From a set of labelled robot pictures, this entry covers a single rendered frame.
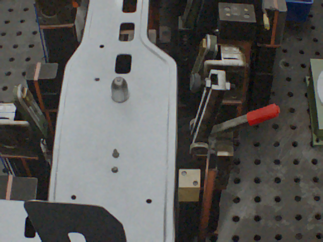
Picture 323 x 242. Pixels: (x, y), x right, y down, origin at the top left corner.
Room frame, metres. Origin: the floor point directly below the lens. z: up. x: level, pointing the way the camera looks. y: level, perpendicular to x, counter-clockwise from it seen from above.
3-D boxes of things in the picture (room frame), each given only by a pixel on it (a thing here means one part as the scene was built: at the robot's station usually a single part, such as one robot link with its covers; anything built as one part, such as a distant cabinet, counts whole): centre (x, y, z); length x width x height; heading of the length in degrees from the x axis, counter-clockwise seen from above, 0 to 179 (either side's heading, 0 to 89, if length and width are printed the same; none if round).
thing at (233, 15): (0.79, -0.15, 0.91); 0.07 x 0.05 x 0.42; 87
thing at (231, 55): (0.72, -0.12, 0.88); 0.11 x 0.09 x 0.37; 87
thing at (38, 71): (0.76, 0.24, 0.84); 0.11 x 0.08 x 0.29; 87
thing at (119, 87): (0.68, 0.07, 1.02); 0.03 x 0.03 x 0.07
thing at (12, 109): (0.62, 0.28, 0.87); 0.12 x 0.09 x 0.35; 87
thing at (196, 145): (0.52, -0.06, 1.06); 0.03 x 0.01 x 0.03; 87
